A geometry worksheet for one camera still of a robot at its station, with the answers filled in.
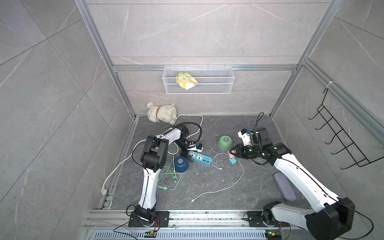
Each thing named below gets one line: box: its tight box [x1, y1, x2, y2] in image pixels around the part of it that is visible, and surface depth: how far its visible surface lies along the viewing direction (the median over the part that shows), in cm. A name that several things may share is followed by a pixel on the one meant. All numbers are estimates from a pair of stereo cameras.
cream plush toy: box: [146, 101, 177, 125], surface depth 113 cm
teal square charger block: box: [229, 157, 238, 165], surface depth 94 cm
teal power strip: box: [188, 150, 213, 166], surface depth 95 cm
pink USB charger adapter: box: [227, 150, 236, 159], surface depth 77 cm
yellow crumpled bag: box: [175, 72, 199, 90], surface depth 87 cm
